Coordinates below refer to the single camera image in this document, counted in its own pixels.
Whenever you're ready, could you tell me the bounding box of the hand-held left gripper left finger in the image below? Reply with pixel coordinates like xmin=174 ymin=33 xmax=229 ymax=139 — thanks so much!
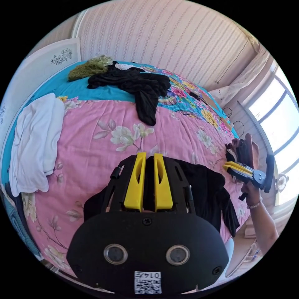
xmin=123 ymin=152 xmax=147 ymax=212

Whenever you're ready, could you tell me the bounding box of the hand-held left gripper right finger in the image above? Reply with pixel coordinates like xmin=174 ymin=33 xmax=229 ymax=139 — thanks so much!
xmin=153 ymin=153 xmax=174 ymax=212

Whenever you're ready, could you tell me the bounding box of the black turtleneck sweater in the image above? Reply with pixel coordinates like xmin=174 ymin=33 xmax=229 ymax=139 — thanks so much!
xmin=83 ymin=161 xmax=240 ymax=238

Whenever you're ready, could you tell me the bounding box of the person's right forearm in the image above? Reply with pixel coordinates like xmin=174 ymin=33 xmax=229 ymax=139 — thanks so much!
xmin=247 ymin=198 xmax=280 ymax=249

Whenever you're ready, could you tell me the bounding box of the person's right hand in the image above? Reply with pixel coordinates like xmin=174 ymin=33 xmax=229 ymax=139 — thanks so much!
xmin=242 ymin=179 xmax=263 ymax=209

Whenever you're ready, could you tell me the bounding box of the bed with pink floral quilt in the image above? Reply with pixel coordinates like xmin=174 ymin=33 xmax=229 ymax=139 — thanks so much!
xmin=0 ymin=59 xmax=252 ymax=279

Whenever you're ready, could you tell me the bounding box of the window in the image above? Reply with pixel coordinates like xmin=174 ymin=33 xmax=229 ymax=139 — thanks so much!
xmin=237 ymin=66 xmax=299 ymax=207

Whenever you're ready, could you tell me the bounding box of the white curtain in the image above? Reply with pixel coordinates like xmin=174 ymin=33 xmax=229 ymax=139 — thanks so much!
xmin=209 ymin=45 xmax=273 ymax=112

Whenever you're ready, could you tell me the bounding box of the white garment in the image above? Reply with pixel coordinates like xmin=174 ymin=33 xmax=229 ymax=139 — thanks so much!
xmin=9 ymin=93 xmax=65 ymax=197

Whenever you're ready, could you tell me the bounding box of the white headboard with flower print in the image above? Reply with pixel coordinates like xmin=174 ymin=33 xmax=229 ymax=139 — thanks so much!
xmin=0 ymin=37 xmax=82 ymax=150

